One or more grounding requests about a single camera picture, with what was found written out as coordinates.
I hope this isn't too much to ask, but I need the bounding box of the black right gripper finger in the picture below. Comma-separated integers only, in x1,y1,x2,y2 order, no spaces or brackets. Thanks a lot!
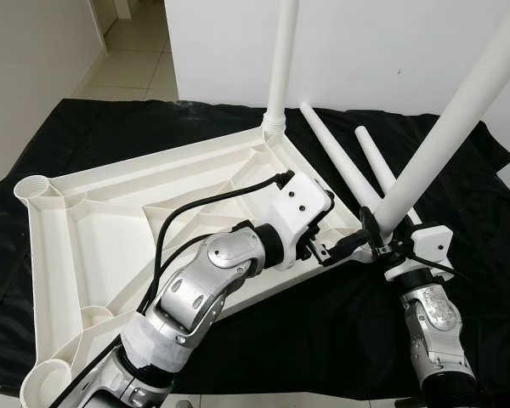
360,207,383,256

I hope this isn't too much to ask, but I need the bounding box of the black tablecloth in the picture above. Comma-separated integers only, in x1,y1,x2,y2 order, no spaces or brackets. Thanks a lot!
0,98,510,396

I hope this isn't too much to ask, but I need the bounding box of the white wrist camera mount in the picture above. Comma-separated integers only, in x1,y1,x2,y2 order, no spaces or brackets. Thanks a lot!
268,172,334,271
382,224,454,281

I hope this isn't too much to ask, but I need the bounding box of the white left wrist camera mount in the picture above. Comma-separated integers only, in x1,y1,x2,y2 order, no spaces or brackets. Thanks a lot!
268,172,334,271

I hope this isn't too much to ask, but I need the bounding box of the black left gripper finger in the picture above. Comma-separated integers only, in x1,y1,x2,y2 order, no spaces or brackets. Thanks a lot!
323,229,373,263

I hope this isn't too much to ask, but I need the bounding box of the white plastic children table top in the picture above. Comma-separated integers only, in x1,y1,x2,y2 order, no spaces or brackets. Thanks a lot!
13,123,383,405

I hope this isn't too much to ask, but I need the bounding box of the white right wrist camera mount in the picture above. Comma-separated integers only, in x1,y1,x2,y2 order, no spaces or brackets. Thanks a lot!
382,224,454,281

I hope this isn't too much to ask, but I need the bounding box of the white plastic table leg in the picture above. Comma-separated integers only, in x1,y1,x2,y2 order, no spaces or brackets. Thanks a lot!
374,0,510,239
354,126,426,226
300,102,383,213
263,0,300,135

